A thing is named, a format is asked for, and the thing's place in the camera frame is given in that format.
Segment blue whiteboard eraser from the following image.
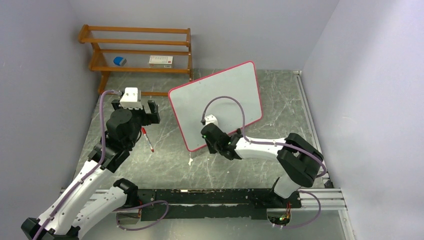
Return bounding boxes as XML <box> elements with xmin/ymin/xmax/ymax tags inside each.
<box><xmin>113</xmin><ymin>56</ymin><xmax>127</xmax><ymax>67</ymax></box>

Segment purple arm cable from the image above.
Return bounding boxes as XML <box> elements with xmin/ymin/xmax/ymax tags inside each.
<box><xmin>32</xmin><ymin>89</ymin><xmax>170</xmax><ymax>240</ymax></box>
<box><xmin>200</xmin><ymin>96</ymin><xmax>328</xmax><ymax>230</ymax></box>

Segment pink framed whiteboard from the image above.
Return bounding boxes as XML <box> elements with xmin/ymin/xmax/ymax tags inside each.
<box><xmin>168</xmin><ymin>61</ymin><xmax>263</xmax><ymax>152</ymax></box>

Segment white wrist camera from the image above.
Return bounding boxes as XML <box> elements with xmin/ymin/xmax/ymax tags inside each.
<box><xmin>119</xmin><ymin>87</ymin><xmax>143</xmax><ymax>110</ymax></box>
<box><xmin>203</xmin><ymin>114</ymin><xmax>219</xmax><ymax>127</ymax></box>

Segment red capped whiteboard marker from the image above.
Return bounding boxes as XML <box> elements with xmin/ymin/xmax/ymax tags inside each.
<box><xmin>141</xmin><ymin>127</ymin><xmax>155</xmax><ymax>153</ymax></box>

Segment aluminium frame rail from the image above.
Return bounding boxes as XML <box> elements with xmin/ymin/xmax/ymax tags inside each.
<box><xmin>44</xmin><ymin>188</ymin><xmax>357</xmax><ymax>240</ymax></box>

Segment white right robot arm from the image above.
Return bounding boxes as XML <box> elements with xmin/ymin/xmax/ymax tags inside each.
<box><xmin>200</xmin><ymin>123</ymin><xmax>326</xmax><ymax>207</ymax></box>

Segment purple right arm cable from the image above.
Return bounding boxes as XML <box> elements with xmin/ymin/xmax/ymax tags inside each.
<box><xmin>200</xmin><ymin>96</ymin><xmax>328</xmax><ymax>230</ymax></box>

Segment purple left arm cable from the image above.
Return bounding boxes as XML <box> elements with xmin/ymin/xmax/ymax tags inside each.
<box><xmin>32</xmin><ymin>89</ymin><xmax>170</xmax><ymax>240</ymax></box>

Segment white red card box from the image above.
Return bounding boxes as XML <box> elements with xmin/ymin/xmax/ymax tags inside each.
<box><xmin>148</xmin><ymin>55</ymin><xmax>174</xmax><ymax>65</ymax></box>

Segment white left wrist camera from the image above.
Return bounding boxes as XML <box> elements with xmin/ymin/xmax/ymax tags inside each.
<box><xmin>119</xmin><ymin>87</ymin><xmax>143</xmax><ymax>110</ymax></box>

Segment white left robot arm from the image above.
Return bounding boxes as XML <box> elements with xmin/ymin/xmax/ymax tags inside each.
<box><xmin>21</xmin><ymin>99</ymin><xmax>161</xmax><ymax>240</ymax></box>

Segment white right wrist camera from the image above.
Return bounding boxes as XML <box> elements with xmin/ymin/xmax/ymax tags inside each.
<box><xmin>203</xmin><ymin>114</ymin><xmax>219</xmax><ymax>127</ymax></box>

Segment wooden shelf rack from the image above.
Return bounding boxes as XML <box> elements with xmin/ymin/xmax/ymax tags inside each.
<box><xmin>77</xmin><ymin>24</ymin><xmax>194</xmax><ymax>94</ymax></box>

